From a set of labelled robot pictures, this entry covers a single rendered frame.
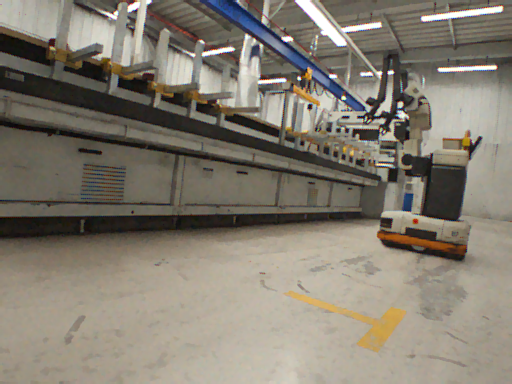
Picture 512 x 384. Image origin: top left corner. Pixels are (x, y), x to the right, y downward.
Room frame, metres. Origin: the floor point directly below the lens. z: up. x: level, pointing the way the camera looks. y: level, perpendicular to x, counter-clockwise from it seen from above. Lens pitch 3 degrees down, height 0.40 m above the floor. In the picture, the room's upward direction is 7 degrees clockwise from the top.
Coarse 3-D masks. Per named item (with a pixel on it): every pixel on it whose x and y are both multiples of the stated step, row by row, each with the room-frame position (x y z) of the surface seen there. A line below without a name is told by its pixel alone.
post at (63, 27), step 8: (64, 0) 1.24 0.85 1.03; (72, 0) 1.26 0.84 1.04; (64, 8) 1.24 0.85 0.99; (64, 16) 1.24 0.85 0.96; (64, 24) 1.25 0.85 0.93; (56, 32) 1.26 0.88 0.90; (64, 32) 1.25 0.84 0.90; (56, 40) 1.25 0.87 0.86; (64, 40) 1.26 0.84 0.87; (64, 48) 1.26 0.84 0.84; (56, 64) 1.24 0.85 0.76; (56, 72) 1.24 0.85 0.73
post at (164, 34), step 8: (160, 32) 1.66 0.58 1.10; (168, 32) 1.66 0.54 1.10; (160, 40) 1.65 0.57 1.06; (168, 40) 1.66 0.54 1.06; (160, 48) 1.65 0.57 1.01; (160, 56) 1.64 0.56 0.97; (160, 64) 1.64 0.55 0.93; (160, 72) 1.65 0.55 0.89; (160, 80) 1.65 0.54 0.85; (152, 96) 1.65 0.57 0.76; (160, 96) 1.66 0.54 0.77
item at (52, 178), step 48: (0, 48) 1.25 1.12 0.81; (144, 96) 1.83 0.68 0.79; (0, 144) 1.30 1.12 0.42; (48, 144) 1.47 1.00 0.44; (96, 144) 1.66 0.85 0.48; (288, 144) 3.14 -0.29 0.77; (0, 192) 1.32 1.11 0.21; (48, 192) 1.48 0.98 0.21; (96, 192) 1.68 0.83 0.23; (144, 192) 1.93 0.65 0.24; (192, 192) 2.25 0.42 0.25; (240, 192) 2.67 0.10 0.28; (288, 192) 3.30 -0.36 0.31; (336, 192) 4.31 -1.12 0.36
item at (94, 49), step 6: (96, 42) 1.12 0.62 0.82; (84, 48) 1.18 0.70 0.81; (90, 48) 1.14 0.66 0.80; (96, 48) 1.12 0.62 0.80; (102, 48) 1.14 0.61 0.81; (72, 54) 1.24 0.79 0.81; (78, 54) 1.20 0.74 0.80; (84, 54) 1.17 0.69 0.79; (90, 54) 1.17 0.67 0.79; (96, 54) 1.16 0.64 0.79; (72, 60) 1.26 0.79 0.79; (78, 60) 1.25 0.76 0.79
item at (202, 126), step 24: (0, 72) 1.07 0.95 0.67; (24, 72) 1.13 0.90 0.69; (48, 96) 1.21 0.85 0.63; (72, 96) 1.29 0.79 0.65; (96, 96) 1.37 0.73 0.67; (144, 120) 1.59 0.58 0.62; (168, 120) 1.69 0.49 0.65; (192, 120) 1.83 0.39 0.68; (240, 144) 2.22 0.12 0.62; (264, 144) 2.41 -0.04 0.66; (336, 168) 3.53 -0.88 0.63
